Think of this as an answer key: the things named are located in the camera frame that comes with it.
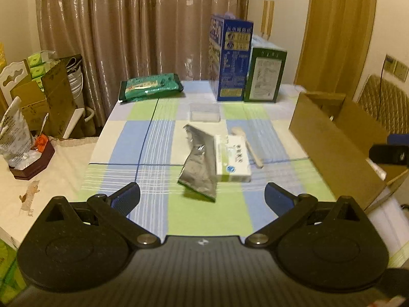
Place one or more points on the cream embroidered table cloth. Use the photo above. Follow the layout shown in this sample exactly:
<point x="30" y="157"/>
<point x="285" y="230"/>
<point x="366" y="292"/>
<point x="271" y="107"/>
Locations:
<point x="64" y="166"/>

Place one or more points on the white foam sheet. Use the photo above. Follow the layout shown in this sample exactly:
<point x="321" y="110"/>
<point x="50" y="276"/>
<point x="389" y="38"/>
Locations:
<point x="389" y="227"/>

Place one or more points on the wooden wall slat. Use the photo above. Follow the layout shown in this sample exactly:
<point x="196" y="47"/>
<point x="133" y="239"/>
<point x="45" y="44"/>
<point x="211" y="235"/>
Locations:
<point x="265" y="17"/>
<point x="271" y="17"/>

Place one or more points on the white bucket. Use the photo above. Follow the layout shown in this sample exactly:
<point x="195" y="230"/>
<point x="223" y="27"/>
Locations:
<point x="75" y="83"/>

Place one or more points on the brown curtain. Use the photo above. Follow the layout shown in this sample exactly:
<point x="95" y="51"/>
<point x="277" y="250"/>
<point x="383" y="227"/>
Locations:
<point x="127" y="22"/>

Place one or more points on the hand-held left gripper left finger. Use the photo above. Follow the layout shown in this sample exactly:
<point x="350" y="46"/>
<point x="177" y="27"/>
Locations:
<point x="126" y="198"/>

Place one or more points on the orange small item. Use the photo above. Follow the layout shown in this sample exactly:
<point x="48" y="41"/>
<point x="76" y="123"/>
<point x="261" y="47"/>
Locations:
<point x="41" y="143"/>

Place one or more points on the wooden door frame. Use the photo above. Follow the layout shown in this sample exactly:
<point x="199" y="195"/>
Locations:
<point x="335" y="38"/>

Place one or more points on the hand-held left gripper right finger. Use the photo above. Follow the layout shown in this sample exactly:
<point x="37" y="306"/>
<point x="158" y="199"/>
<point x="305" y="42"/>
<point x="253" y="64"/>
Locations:
<point x="278" y="198"/>

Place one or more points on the white carved chair back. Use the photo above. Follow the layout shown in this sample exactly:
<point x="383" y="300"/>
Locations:
<point x="12" y="73"/>

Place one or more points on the silver foil pouch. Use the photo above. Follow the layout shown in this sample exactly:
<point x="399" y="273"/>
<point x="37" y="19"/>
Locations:
<point x="198" y="169"/>

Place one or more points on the wooden spoon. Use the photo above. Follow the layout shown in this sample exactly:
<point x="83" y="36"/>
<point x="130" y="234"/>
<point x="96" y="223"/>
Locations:
<point x="238" y="131"/>

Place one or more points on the white medicine box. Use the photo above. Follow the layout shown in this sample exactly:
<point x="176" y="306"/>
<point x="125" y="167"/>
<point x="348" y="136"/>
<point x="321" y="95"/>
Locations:
<point x="233" y="160"/>

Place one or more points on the green carton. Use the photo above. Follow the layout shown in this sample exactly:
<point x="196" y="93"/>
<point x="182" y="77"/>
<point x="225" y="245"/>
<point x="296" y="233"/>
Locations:
<point x="263" y="76"/>

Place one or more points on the metal spoon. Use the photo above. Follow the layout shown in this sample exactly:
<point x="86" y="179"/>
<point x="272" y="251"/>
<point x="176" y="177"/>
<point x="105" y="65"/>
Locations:
<point x="44" y="123"/>

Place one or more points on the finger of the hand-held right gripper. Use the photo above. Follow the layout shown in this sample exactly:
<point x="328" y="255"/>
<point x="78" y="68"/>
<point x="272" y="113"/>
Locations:
<point x="399" y="139"/>
<point x="388" y="155"/>

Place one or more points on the green printed box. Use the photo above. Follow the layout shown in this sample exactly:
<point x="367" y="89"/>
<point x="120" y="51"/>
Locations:
<point x="8" y="268"/>

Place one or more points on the dark wooden box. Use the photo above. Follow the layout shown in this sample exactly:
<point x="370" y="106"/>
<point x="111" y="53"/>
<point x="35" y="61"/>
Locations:
<point x="32" y="166"/>

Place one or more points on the wall outlet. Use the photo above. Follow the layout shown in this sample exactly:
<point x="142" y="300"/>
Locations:
<point x="397" y="68"/>

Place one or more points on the blue carton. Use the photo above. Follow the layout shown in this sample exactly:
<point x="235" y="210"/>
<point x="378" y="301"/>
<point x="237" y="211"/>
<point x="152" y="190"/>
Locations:
<point x="231" y="64"/>

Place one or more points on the desktop with checkered cloth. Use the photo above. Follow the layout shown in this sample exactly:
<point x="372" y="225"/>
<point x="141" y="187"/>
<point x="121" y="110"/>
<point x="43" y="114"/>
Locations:
<point x="153" y="128"/>

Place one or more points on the green snack packet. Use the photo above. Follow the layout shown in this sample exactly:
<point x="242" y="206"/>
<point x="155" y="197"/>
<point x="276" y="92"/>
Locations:
<point x="150" y="86"/>

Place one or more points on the green tissue pack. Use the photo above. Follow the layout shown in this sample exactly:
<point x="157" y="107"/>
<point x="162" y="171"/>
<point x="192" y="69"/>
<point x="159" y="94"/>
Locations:
<point x="37" y="72"/>
<point x="36" y="59"/>

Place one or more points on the white plastic frame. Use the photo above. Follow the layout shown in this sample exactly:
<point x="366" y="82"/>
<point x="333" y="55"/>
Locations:
<point x="75" y="118"/>

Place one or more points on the clear plastic box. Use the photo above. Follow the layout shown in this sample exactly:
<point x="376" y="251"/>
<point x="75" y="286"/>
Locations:
<point x="204" y="113"/>

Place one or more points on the tall brown cardboard box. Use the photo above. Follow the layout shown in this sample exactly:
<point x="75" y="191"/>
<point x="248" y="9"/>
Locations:
<point x="54" y="96"/>

